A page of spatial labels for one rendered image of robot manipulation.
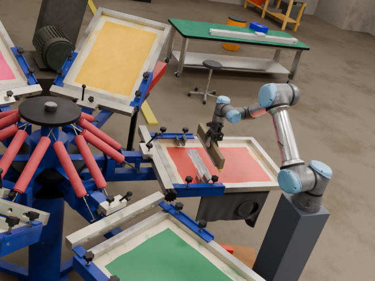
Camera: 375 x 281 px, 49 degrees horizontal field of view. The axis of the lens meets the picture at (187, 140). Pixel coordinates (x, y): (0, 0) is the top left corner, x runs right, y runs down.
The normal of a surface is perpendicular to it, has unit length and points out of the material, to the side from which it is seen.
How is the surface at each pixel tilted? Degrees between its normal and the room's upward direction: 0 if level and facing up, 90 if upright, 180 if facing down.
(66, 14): 90
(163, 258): 0
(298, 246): 90
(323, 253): 0
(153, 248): 0
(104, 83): 32
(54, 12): 90
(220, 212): 97
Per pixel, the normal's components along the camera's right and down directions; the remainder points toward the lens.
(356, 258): 0.20, -0.85
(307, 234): 0.32, 0.53
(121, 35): 0.06, -0.48
